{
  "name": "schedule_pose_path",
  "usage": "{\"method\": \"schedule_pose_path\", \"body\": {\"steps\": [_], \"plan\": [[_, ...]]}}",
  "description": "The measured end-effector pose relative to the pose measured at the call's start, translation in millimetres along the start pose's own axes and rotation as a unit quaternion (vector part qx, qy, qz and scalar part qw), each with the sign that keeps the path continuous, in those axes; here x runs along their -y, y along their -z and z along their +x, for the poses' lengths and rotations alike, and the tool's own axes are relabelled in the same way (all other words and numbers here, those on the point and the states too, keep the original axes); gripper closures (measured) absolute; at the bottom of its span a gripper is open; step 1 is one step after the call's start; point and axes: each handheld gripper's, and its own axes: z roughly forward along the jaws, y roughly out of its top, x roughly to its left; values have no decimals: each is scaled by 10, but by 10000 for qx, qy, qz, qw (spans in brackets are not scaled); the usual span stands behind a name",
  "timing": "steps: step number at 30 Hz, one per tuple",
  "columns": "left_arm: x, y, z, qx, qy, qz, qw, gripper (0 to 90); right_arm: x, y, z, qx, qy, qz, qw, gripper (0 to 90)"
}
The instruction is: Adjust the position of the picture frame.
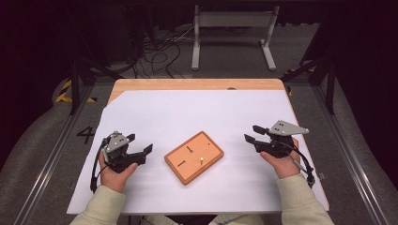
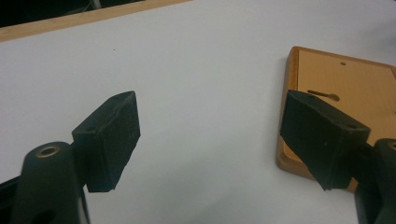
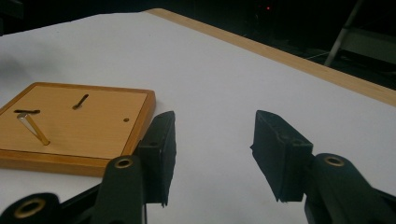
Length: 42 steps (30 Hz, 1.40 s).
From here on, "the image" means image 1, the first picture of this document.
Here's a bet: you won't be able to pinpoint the aluminium floor rail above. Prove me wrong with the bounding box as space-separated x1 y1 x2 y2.
12 83 95 225
311 85 392 225

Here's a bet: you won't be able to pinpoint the yellow black hazard tape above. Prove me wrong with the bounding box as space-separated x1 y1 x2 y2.
54 79 98 104

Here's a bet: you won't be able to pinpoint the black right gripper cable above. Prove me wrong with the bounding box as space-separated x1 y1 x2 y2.
280 140 316 189

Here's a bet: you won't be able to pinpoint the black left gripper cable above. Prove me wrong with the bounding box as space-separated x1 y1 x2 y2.
89 137 111 193

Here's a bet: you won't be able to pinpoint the black floor cables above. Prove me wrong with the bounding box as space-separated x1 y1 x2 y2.
125 26 201 79

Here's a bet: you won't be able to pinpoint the black metal stand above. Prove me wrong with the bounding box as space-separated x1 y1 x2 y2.
280 12 339 116
64 8 125 116

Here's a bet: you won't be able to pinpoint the white metal stand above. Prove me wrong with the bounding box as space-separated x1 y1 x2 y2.
191 5 281 71

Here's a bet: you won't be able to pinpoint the person's right hand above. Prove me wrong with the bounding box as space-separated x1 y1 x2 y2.
259 138 302 180

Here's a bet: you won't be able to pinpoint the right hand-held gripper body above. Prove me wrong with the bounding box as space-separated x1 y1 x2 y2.
254 120 310 159

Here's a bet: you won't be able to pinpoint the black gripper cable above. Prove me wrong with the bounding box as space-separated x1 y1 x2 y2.
89 137 111 193
280 140 316 189

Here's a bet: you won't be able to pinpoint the orange wooden board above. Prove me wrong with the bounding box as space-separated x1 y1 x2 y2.
163 130 225 187

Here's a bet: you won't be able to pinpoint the white paper sheet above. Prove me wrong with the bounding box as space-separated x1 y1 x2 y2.
66 89 330 216

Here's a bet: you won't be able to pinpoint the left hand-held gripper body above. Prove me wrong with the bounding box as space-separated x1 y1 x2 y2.
103 130 146 173

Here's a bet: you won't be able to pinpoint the person's left hand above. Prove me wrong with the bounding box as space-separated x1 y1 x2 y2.
98 153 139 193

